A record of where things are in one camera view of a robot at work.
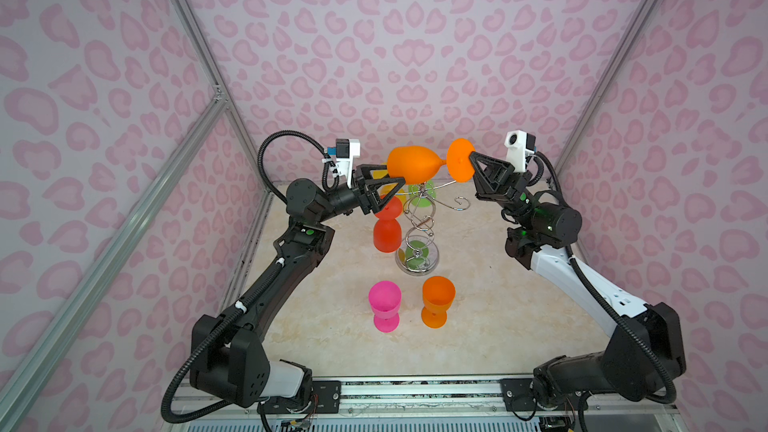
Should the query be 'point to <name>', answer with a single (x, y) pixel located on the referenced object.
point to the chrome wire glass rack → (417, 254)
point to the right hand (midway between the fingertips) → (472, 167)
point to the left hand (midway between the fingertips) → (402, 174)
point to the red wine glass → (387, 230)
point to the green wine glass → (421, 195)
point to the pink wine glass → (385, 300)
